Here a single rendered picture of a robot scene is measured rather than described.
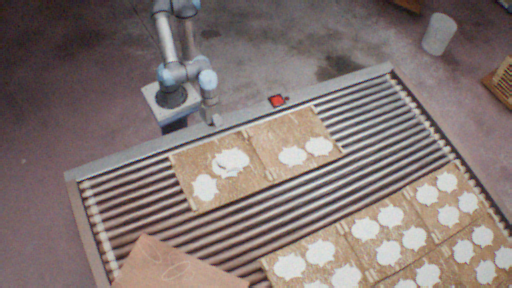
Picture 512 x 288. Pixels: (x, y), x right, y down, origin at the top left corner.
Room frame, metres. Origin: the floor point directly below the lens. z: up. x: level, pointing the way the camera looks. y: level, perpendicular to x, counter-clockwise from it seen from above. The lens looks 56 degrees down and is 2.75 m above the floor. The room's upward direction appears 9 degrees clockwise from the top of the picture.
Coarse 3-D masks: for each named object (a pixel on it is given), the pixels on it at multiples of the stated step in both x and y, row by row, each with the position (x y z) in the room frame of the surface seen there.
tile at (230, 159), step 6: (222, 150) 1.14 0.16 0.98; (228, 150) 1.15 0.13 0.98; (234, 150) 1.15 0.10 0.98; (222, 156) 1.11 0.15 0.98; (228, 156) 1.11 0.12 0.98; (234, 156) 1.12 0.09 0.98; (240, 156) 1.13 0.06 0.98; (222, 162) 1.08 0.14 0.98; (228, 162) 1.08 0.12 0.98; (234, 162) 1.09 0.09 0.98; (240, 162) 1.09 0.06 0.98; (228, 168) 1.05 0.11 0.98; (234, 168) 1.06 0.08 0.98; (240, 168) 1.06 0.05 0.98
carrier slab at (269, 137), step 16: (304, 112) 1.49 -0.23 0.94; (256, 128) 1.34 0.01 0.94; (272, 128) 1.35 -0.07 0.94; (288, 128) 1.37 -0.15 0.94; (304, 128) 1.39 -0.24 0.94; (320, 128) 1.40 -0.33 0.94; (256, 144) 1.24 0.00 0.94; (272, 144) 1.25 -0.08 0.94; (288, 144) 1.27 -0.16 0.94; (304, 144) 1.28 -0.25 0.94; (272, 160) 1.16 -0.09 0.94; (320, 160) 1.20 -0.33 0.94; (288, 176) 1.08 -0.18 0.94
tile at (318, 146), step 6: (312, 138) 1.32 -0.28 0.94; (318, 138) 1.33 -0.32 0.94; (306, 144) 1.28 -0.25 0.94; (312, 144) 1.29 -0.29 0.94; (318, 144) 1.29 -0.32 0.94; (324, 144) 1.30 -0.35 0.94; (330, 144) 1.30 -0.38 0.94; (306, 150) 1.25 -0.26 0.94; (312, 150) 1.25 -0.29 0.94; (318, 150) 1.25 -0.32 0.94; (324, 150) 1.26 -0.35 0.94; (330, 150) 1.27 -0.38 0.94
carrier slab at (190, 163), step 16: (208, 144) 1.19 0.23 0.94; (224, 144) 1.21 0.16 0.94; (240, 144) 1.22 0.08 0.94; (176, 160) 1.07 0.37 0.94; (192, 160) 1.09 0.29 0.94; (208, 160) 1.10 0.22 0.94; (256, 160) 1.14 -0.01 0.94; (192, 176) 1.00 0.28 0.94; (240, 176) 1.04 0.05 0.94; (256, 176) 1.05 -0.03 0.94; (192, 192) 0.91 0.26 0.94; (224, 192) 0.94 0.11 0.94; (240, 192) 0.95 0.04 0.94; (208, 208) 0.84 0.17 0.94
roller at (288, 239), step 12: (432, 168) 1.27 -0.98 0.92; (408, 180) 1.17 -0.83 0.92; (384, 192) 1.08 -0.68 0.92; (360, 204) 0.99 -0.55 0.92; (336, 216) 0.91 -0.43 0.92; (312, 228) 0.83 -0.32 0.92; (276, 240) 0.75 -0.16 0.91; (288, 240) 0.75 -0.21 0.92; (252, 252) 0.67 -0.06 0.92; (264, 252) 0.68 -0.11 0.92; (228, 264) 0.60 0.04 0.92; (240, 264) 0.61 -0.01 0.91
